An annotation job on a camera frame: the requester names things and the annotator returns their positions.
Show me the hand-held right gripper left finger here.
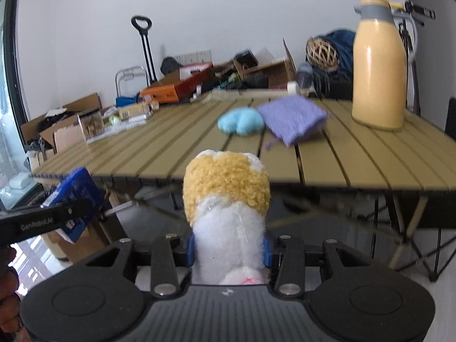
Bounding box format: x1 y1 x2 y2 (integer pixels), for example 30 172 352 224
86 234 196 299

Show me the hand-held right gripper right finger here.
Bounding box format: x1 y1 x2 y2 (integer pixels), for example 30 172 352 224
264 236 373 298

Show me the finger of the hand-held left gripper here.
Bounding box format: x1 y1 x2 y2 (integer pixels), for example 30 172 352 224
53 198 94 231

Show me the yellow white plush toy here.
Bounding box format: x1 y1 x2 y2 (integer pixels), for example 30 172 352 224
182 150 270 286

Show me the purple fluffy cloth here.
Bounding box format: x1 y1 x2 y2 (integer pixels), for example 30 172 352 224
257 96 329 150

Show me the person's left hand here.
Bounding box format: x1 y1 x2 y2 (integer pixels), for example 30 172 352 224
0 247 23 332

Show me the brown cardboard box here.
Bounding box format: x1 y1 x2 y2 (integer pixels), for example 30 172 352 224
46 190 119 261

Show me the clear snack jar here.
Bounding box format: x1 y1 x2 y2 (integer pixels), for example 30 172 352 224
77 110 106 140

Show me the white cloth sheet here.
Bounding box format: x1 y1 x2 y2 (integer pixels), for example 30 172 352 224
86 119 147 145

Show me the tan folding table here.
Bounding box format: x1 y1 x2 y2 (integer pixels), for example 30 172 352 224
30 95 456 283

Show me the light blue plush toy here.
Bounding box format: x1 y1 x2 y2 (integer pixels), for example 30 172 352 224
217 107 266 137

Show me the orange long box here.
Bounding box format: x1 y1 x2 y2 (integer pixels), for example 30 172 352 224
140 63 216 105

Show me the dark cloth pile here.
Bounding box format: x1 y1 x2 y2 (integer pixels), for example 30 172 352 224
213 74 268 90

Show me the black bag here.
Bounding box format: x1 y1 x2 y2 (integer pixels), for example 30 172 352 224
160 56 184 76

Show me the black suitcase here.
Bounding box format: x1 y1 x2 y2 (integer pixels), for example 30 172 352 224
313 78 353 101

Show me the blue water bottle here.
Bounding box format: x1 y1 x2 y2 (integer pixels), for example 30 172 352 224
296 63 313 90

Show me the open cardboard box with flap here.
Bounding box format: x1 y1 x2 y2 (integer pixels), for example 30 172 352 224
233 38 297 90

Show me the black pouch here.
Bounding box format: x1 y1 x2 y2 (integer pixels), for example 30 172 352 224
235 51 259 70

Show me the yellow thermos jug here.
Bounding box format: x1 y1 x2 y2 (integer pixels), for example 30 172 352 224
351 0 418 132

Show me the wicker ball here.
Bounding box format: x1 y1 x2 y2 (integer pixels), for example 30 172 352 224
306 36 340 69

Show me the dark blue cloth bag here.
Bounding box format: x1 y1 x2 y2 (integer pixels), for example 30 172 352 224
306 30 357 80

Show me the black metal stand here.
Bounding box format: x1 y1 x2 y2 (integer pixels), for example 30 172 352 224
404 1 437 115

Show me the chrome tube frame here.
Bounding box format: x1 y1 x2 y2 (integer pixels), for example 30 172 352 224
114 66 149 99

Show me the black window frame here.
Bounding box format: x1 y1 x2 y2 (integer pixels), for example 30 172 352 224
0 0 30 126

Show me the white wall socket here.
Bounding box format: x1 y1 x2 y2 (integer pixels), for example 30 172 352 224
174 49 213 66

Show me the black trolley handle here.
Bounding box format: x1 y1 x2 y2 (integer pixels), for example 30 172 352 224
131 15 158 85

